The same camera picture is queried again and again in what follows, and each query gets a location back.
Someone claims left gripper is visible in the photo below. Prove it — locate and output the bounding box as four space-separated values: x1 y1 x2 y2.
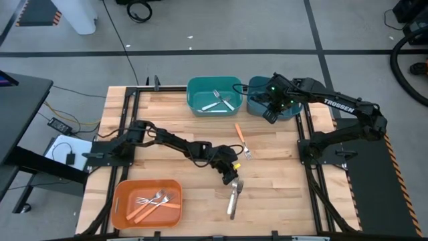
213 145 240 186

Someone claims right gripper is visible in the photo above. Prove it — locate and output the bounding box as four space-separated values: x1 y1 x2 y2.
257 83 300 125

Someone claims black-handled silver fork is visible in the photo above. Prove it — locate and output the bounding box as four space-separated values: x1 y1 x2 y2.
229 179 245 221

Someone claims orange-handled silver fork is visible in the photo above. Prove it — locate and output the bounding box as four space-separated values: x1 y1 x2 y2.
133 193 175 225
234 123 253 161
136 197 182 210
126 189 165 221

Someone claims blue-grey plastic bin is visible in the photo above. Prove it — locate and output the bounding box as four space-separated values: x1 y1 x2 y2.
246 76 304 121

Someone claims teal plastic bin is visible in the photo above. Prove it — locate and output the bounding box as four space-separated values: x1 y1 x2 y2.
186 76 243 117

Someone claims orange plastic bin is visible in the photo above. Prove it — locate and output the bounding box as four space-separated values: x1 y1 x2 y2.
110 179 183 230

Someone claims large hazard-striped black mat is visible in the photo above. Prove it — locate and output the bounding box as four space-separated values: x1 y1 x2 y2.
329 116 424 238

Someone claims white box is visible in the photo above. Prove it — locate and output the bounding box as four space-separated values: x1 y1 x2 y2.
44 134 93 171

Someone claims black power brick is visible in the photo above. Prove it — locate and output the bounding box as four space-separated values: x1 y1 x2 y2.
46 116 73 135

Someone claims white pillar base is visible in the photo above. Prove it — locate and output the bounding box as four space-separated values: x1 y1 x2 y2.
51 0 98 35

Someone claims black desk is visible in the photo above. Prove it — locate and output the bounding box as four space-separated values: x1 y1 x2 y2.
0 70 88 215

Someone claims black screen device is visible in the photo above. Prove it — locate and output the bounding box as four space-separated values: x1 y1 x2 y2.
0 70 19 88

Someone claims small hazard-striped black mat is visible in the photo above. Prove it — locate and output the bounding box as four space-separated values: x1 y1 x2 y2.
15 0 63 27

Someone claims black aluminium rig frame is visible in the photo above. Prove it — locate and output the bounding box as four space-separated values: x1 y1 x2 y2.
80 75 360 241

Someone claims thick black hose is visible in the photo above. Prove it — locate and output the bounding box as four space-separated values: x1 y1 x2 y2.
390 26 428 108

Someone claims black floor cable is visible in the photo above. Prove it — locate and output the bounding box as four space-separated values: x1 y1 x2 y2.
101 0 140 85

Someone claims black cable coil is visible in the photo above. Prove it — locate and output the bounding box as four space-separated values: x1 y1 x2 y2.
126 0 153 23

